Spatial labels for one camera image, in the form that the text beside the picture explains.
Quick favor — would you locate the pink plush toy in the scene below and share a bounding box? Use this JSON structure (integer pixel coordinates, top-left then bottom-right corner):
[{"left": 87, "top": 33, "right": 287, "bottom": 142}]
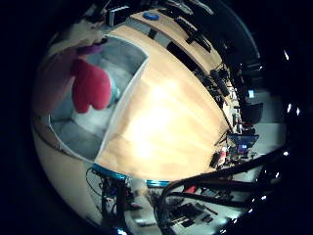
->
[{"left": 31, "top": 43, "right": 122, "bottom": 116}]

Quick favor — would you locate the grey fabric container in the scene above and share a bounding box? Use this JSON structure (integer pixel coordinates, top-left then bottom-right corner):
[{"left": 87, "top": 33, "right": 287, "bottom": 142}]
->
[{"left": 48, "top": 34, "right": 151, "bottom": 164}]

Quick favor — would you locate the blue tape roll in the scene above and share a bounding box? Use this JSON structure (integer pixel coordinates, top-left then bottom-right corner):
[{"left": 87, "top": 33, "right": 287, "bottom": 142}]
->
[{"left": 142, "top": 11, "right": 161, "bottom": 22}]

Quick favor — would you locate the black office chair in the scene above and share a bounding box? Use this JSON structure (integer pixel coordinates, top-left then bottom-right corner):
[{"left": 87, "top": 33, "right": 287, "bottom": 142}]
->
[{"left": 242, "top": 102, "right": 265, "bottom": 125}]

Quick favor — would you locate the laptop with blue screen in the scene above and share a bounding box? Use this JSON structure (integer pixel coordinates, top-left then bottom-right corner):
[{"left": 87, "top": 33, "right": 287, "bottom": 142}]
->
[{"left": 227, "top": 132, "right": 261, "bottom": 155}]

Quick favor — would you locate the blue aluminium table frame rail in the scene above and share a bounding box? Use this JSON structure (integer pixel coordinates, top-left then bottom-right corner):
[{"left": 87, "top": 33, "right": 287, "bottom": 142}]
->
[{"left": 91, "top": 163, "right": 171, "bottom": 189}]

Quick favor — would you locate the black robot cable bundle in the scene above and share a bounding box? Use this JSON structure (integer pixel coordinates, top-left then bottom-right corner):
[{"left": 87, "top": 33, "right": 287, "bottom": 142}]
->
[{"left": 156, "top": 143, "right": 296, "bottom": 231}]

